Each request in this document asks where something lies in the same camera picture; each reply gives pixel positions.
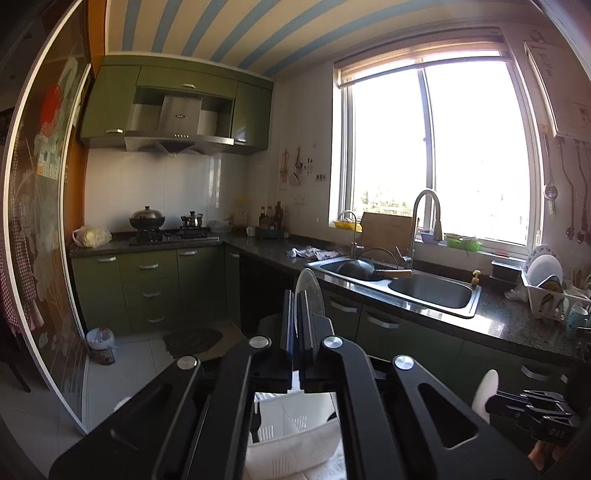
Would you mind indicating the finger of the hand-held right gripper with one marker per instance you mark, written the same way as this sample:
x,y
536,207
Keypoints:
x,y
526,413
545,398

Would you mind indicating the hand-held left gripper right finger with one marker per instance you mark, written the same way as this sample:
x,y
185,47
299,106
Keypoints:
x,y
304,327

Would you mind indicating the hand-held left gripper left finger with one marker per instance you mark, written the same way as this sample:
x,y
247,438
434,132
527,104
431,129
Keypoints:
x,y
288,325

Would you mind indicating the white plastic utensil holder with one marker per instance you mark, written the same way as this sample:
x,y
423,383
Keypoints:
x,y
286,443

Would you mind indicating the person's right hand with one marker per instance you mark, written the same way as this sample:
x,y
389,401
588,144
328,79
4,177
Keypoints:
x,y
539,457

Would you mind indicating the crumpled dish cloth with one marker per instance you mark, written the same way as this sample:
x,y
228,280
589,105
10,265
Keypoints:
x,y
314,253

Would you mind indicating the light blue printed cup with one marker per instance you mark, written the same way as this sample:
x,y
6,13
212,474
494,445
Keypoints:
x,y
576,317

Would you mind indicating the green bottle tray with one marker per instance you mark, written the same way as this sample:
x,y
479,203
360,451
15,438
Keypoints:
x,y
272,233

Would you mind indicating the white dish rack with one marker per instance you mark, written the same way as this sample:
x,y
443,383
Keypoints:
x,y
549,304

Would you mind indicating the dark floor mat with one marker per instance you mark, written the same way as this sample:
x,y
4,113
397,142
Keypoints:
x,y
191,342

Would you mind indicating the small steel faucet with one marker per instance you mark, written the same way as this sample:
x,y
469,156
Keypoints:
x,y
354,240

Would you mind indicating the yellow plastic basket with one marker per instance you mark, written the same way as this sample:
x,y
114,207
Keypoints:
x,y
346,225

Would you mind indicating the green sink base cabinets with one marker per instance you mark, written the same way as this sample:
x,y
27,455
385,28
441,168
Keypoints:
x,y
415,337

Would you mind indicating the yellowish glass jar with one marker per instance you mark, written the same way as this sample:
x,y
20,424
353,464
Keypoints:
x,y
241,217

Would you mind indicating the clear plastic container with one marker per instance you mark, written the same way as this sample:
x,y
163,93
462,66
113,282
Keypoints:
x,y
218,226

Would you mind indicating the wooden cutting board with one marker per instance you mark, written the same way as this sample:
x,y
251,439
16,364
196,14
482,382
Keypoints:
x,y
385,230

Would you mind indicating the white plate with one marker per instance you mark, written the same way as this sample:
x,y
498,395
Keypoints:
x,y
545,267

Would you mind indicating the black rectangular box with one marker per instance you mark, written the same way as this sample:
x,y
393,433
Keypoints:
x,y
507,271

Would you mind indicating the stainless steel double sink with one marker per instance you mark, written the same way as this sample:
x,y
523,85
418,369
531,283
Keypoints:
x,y
434,293

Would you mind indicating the small yellow tap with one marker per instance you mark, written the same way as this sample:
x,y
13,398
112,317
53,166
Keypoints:
x,y
475,277

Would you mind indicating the green base cabinets with drawers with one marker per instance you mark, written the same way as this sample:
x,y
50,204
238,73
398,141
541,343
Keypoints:
x,y
147,290

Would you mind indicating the black gas stove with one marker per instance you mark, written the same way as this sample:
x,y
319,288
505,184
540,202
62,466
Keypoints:
x,y
171,236

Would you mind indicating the purple bowl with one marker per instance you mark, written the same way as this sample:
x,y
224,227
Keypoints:
x,y
428,237

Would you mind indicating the tall steel faucet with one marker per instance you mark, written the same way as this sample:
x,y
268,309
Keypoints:
x,y
418,207

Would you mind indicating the hanging steel spoon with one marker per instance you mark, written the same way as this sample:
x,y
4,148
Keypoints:
x,y
570,203
580,230

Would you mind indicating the green plastic basket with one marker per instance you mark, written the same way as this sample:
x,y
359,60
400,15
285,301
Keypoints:
x,y
461,243

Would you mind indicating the black wok with lid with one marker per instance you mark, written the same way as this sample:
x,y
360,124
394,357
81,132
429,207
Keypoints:
x,y
147,218

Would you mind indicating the trash bin with clear bag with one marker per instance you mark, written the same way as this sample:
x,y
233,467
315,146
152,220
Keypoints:
x,y
101,344

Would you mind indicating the filled clear plastic bag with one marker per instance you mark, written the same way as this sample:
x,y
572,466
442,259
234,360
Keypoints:
x,y
92,236

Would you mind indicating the steel range hood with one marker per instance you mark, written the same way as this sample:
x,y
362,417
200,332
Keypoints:
x,y
180,117

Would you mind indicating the sliding window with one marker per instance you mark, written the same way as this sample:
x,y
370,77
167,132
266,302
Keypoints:
x,y
461,138

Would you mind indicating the green flap cabinet door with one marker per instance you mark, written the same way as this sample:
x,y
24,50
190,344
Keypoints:
x,y
184,81

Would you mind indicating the red checkered apron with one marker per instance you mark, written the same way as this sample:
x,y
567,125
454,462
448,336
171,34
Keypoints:
x,y
16,300

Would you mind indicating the printed glass sliding door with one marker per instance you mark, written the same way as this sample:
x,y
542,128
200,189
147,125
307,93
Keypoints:
x,y
46,194

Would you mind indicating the roller blind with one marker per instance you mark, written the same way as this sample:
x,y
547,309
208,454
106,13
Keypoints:
x,y
415,62

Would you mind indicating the white wall socket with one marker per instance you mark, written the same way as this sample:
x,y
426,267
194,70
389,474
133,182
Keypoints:
x,y
302,199

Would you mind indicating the hanging wall decoration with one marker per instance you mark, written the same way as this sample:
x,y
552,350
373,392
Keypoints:
x,y
298,166

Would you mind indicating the green wall cabinet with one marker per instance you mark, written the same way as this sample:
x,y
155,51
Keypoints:
x,y
108,101
251,115

